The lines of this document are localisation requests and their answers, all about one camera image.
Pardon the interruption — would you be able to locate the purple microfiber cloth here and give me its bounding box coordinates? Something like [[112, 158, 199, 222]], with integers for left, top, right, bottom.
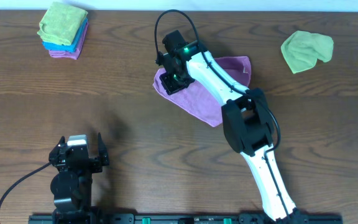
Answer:
[[153, 56, 252, 127]]

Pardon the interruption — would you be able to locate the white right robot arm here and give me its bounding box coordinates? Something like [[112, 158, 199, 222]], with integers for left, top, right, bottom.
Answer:
[[157, 39, 299, 223]]

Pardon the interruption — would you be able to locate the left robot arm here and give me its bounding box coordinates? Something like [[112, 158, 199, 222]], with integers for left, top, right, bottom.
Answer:
[[48, 134, 109, 224]]

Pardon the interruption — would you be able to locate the folded purple cloth under stack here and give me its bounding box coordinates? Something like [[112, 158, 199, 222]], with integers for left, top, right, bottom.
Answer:
[[48, 22, 89, 60]]

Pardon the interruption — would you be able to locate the folded blue cloth in stack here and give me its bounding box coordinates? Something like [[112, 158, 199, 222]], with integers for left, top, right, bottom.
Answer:
[[42, 17, 89, 54]]

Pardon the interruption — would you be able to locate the folded green cloth on stack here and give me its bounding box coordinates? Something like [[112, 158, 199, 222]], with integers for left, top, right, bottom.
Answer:
[[37, 2, 88, 45]]

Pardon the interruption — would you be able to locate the crumpled green cloth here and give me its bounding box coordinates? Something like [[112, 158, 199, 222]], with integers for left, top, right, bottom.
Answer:
[[280, 30, 334, 74]]

